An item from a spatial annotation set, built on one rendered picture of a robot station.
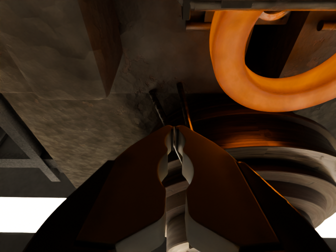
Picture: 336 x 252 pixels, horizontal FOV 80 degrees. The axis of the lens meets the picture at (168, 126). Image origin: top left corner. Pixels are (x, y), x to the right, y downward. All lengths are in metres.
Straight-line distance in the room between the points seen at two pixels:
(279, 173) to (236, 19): 0.22
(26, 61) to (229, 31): 0.18
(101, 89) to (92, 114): 0.27
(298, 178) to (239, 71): 0.20
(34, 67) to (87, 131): 0.33
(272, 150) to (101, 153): 0.44
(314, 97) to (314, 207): 0.20
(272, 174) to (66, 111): 0.41
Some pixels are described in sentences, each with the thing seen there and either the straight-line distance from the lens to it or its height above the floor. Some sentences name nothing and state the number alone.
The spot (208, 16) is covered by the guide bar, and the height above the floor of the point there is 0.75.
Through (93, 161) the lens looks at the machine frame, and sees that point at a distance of 0.64.
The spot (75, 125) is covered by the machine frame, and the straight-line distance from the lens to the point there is 0.52.
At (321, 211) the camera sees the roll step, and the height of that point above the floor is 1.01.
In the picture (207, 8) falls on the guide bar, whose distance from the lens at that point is 0.18.
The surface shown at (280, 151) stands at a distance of 0.32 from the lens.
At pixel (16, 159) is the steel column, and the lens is 6.49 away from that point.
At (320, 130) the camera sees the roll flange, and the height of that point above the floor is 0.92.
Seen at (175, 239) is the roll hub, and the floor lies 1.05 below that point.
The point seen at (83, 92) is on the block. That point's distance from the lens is 0.22.
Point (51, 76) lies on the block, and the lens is 0.22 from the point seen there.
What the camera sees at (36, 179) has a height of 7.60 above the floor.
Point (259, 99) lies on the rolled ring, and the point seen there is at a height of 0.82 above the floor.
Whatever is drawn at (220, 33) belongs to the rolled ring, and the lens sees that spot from 0.21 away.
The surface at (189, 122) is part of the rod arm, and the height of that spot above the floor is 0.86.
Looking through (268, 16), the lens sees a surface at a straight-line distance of 0.34.
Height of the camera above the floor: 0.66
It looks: 48 degrees up
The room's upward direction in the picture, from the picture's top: 179 degrees clockwise
